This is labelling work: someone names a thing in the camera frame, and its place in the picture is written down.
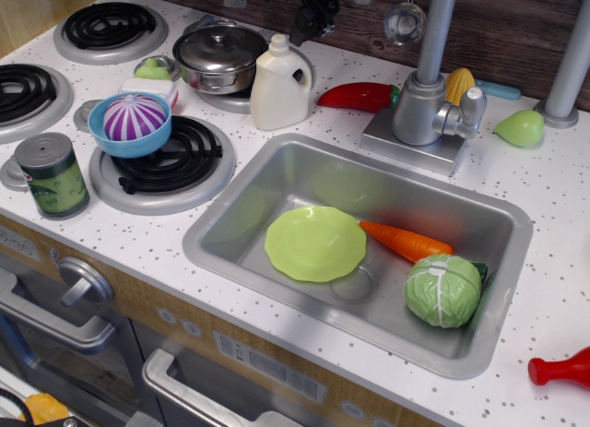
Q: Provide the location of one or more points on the purple striped toy onion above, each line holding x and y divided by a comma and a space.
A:
133, 116

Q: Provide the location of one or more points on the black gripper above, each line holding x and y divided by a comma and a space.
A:
315, 19

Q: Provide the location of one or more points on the orange toy carrot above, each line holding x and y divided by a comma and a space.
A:
408, 244

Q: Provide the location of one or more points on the light blue utensil handle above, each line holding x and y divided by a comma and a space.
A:
499, 90

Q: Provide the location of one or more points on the silver oven door handle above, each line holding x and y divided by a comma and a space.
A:
90, 338

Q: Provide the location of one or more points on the red toy chili pepper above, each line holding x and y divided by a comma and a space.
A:
363, 96

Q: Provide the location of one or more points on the silver metal sink basin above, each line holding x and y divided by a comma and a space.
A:
292, 171

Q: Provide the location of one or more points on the cream detergent bottle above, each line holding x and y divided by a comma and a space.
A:
282, 86

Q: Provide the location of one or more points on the black burner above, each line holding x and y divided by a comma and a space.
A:
193, 166
33, 98
110, 34
238, 102

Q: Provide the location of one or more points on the yellow and black object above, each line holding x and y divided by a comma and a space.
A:
36, 410

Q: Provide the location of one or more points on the back left black burner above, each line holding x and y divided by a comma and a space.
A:
110, 34

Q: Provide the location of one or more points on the red toy bottle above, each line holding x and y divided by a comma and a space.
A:
573, 370

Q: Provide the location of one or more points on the green toy cabbage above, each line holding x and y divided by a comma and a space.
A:
443, 290

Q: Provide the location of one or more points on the green toy vegetable piece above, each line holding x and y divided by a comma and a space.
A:
152, 70

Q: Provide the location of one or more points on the blue plastic bowl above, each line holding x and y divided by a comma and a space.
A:
128, 149

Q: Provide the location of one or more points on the silver dishwasher door handle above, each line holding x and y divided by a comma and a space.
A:
156, 375

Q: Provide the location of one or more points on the steel pot with lid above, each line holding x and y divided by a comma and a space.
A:
219, 59

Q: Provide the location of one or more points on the hanging steel ladle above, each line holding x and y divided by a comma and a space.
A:
405, 23

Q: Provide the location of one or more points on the yellow toy corn cob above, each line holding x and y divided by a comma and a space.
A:
458, 83

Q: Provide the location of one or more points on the back right black burner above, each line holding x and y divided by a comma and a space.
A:
238, 102

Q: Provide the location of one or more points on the green toy pear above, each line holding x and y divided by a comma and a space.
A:
523, 129

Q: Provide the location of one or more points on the silver oven knob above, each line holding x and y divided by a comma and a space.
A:
84, 283

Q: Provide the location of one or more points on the silver vertical post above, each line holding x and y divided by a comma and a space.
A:
558, 109

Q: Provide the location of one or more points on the silver toy faucet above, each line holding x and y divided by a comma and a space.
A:
425, 130

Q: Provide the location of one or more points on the front right black burner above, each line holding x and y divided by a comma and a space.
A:
193, 166

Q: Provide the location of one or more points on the green labelled tin can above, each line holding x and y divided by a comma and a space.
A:
49, 165

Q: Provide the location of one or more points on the light green plastic plate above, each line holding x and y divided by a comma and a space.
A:
315, 244

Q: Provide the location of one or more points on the white and red toy sponge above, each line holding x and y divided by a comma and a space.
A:
166, 89

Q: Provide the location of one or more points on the front left black burner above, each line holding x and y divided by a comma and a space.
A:
33, 98

